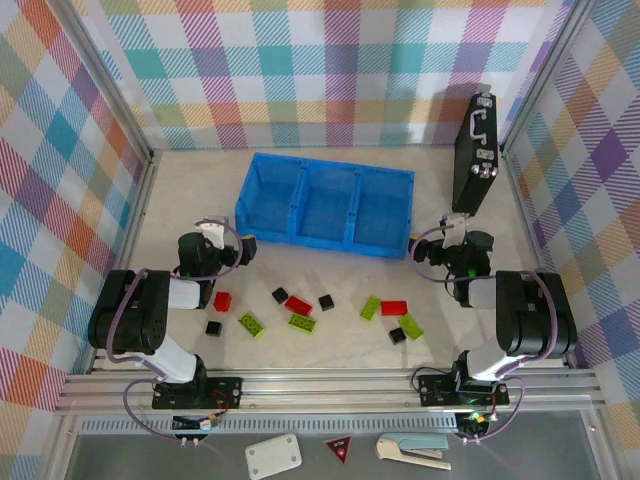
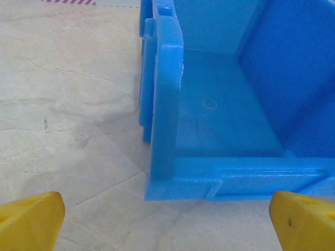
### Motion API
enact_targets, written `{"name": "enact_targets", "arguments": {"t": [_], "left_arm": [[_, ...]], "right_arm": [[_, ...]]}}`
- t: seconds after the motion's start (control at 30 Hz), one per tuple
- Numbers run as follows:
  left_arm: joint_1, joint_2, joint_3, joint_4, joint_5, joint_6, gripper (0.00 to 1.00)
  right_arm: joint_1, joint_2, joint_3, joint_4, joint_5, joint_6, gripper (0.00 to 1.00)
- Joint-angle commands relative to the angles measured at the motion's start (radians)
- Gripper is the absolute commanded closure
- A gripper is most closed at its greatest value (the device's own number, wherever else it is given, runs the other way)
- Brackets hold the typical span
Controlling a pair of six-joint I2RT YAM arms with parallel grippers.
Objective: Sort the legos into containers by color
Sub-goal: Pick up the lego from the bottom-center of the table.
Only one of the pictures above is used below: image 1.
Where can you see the small lit controller board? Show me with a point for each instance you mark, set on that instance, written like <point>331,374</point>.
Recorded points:
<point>475,422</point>

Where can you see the aluminium frame post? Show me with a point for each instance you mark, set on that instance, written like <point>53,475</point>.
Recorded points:
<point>542,75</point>
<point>103,75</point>

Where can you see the aluminium mounting rail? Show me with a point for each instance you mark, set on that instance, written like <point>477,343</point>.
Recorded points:
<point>325,390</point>

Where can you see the black briefcase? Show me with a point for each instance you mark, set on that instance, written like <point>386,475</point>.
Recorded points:
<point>470,170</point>

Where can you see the red triangle sign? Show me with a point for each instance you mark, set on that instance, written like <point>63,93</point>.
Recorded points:
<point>339,447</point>

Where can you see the small red lego brick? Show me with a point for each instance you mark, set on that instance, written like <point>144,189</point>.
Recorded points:
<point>223,301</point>

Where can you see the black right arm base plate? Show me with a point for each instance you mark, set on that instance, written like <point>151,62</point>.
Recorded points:
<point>435,390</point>

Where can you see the grey blue stapler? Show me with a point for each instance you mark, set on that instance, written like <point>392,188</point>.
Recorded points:
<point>412,445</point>

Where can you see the lime green lego brick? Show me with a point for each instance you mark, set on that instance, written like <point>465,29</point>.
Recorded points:
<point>370,306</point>
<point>302,323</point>
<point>410,326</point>
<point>251,323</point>

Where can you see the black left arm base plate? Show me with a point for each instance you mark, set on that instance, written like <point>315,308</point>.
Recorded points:
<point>225,392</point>

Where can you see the black lego brick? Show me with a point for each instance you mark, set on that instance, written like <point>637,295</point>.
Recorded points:
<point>325,302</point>
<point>279,295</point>
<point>213,328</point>
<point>397,335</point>

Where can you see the white plastic plate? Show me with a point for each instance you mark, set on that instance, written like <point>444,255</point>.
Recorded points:
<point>273,456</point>

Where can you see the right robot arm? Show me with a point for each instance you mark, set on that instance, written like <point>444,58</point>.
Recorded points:
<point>535,320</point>

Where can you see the blue three-compartment bin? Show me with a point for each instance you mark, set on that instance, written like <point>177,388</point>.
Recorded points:
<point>325,210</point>

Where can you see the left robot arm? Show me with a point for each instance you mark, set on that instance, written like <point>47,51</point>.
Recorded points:
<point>130,320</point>

